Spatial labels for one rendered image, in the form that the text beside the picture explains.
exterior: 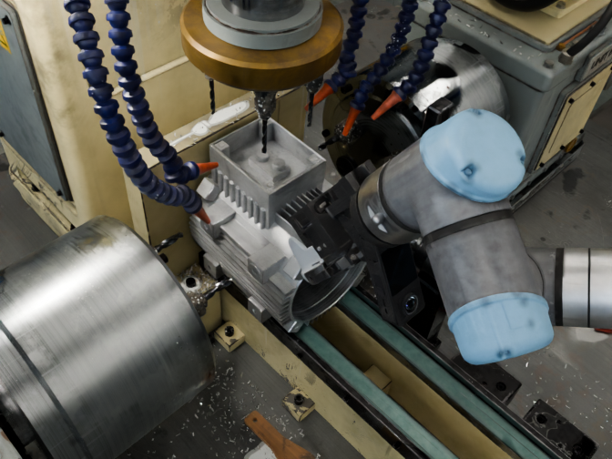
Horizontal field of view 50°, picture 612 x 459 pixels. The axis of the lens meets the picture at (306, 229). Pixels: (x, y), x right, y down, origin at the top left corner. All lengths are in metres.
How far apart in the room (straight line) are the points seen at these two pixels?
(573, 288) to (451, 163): 0.19
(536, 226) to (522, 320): 0.84
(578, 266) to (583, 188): 0.84
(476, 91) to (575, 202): 0.48
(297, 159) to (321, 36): 0.22
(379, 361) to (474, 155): 0.56
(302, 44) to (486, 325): 0.36
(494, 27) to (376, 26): 0.69
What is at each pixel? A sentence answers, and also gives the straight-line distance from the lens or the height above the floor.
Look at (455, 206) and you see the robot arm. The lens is 0.52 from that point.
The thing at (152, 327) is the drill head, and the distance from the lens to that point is 0.71.
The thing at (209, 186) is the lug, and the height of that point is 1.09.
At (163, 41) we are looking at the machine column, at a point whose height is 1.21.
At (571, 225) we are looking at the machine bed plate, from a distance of 1.39.
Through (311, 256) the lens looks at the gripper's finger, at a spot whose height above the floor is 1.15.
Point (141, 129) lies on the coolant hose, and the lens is 0.70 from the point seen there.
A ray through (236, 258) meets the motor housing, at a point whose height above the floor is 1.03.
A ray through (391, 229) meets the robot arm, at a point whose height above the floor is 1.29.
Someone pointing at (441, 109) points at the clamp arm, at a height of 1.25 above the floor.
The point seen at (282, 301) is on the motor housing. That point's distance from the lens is 0.84.
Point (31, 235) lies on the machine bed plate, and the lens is 1.28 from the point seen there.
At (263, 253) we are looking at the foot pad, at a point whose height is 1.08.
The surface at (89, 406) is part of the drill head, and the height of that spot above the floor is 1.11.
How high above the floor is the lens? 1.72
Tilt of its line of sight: 49 degrees down
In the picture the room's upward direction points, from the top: 6 degrees clockwise
